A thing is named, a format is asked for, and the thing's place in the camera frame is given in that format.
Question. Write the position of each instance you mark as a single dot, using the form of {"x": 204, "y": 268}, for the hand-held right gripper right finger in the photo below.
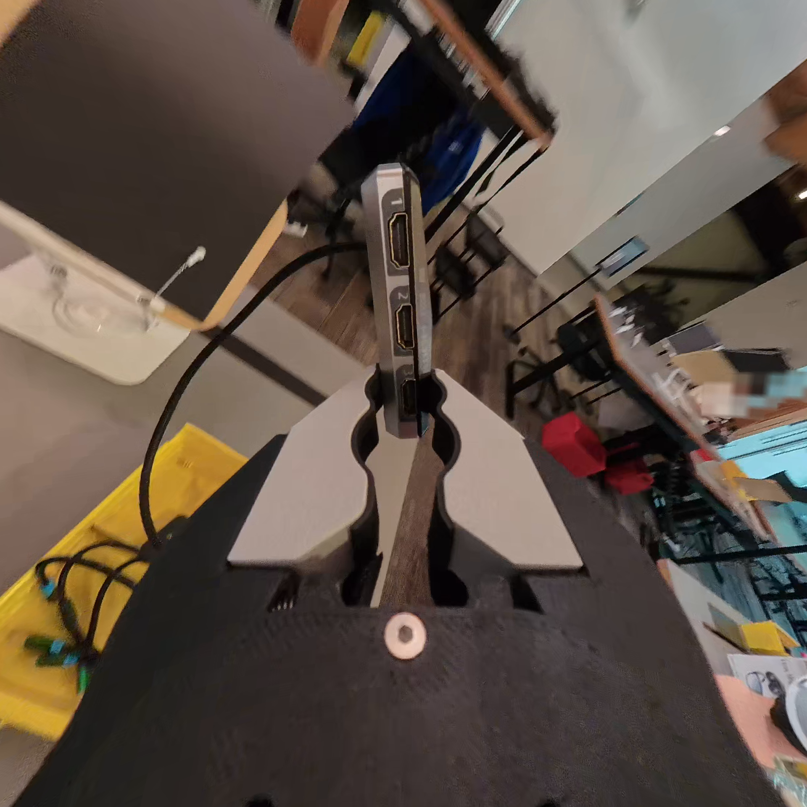
{"x": 504, "y": 504}

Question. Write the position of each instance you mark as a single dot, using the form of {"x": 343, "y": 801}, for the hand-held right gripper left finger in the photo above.
{"x": 302, "y": 498}

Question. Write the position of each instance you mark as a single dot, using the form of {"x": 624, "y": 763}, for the yellow plastic bin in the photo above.
{"x": 183, "y": 466}

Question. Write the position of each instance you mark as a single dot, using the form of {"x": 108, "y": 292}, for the red plastic crate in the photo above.
{"x": 570, "y": 444}
{"x": 630, "y": 476}

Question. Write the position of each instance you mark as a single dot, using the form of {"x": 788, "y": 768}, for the long wooden desk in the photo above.
{"x": 649, "y": 391}

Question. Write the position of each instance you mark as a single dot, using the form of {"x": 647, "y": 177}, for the wood edged black board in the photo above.
{"x": 157, "y": 138}

